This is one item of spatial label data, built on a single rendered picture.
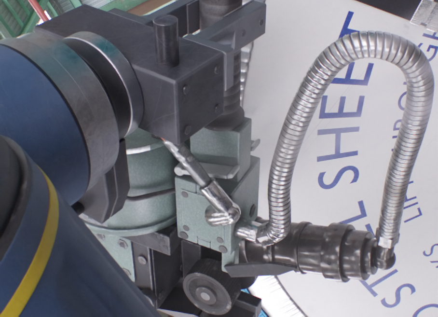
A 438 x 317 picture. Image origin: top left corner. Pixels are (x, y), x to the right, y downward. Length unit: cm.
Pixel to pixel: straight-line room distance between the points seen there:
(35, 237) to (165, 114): 25
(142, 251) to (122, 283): 47
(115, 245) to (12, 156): 52
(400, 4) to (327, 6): 8
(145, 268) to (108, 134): 33
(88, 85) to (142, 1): 600
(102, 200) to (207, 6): 17
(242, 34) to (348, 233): 26
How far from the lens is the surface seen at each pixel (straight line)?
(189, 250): 73
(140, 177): 60
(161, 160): 60
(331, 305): 99
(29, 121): 35
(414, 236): 95
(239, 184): 59
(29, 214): 17
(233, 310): 76
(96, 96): 38
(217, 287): 71
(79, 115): 37
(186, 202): 61
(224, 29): 49
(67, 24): 48
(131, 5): 638
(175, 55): 41
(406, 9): 76
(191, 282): 72
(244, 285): 76
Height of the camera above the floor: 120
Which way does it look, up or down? 8 degrees up
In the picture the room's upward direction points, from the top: 115 degrees counter-clockwise
